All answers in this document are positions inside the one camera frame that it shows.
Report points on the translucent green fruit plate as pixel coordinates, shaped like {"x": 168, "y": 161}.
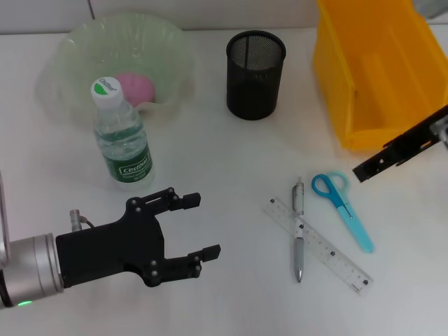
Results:
{"x": 70, "y": 70}

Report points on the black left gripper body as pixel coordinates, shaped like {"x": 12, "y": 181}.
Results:
{"x": 108, "y": 252}

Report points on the black mesh pen holder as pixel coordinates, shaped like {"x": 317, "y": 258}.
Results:
{"x": 253, "y": 94}

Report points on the grey clear ballpoint pen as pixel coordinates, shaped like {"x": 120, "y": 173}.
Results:
{"x": 299, "y": 252}

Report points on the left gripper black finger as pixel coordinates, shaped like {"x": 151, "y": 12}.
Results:
{"x": 175, "y": 202}
{"x": 185, "y": 264}

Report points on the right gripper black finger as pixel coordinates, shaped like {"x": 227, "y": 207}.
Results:
{"x": 381, "y": 162}
{"x": 416, "y": 131}

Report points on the clear plastic ruler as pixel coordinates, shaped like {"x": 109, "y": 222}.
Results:
{"x": 329, "y": 252}

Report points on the yellow plastic storage bin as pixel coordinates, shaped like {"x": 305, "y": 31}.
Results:
{"x": 378, "y": 87}

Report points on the green label water bottle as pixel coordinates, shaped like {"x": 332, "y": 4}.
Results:
{"x": 122, "y": 147}

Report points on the blue teal scissors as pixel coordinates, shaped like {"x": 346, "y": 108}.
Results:
{"x": 344, "y": 210}

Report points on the pink peach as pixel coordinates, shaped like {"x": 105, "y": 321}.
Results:
{"x": 140, "y": 87}

